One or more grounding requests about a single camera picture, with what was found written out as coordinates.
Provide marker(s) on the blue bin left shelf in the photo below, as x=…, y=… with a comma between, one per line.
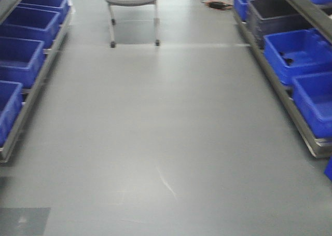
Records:
x=30, y=23
x=11, y=105
x=60, y=6
x=21, y=60

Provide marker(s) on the steel shelf rail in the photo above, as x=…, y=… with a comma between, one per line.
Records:
x=318, y=14
x=29, y=95

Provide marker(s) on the steel left shelf rail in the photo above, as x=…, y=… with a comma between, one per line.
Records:
x=29, y=95

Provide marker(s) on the blue plastic bottle part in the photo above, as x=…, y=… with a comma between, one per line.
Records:
x=328, y=169

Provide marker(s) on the steel right shelf rail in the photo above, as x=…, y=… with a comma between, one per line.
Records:
x=318, y=14

